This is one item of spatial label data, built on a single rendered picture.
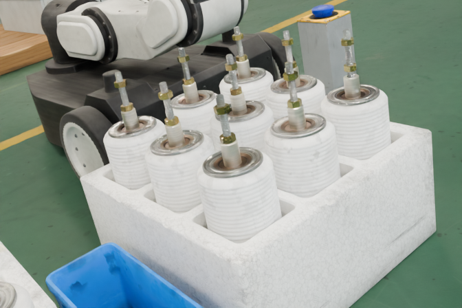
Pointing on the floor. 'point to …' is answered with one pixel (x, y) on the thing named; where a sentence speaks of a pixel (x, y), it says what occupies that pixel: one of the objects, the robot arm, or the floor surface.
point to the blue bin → (113, 282)
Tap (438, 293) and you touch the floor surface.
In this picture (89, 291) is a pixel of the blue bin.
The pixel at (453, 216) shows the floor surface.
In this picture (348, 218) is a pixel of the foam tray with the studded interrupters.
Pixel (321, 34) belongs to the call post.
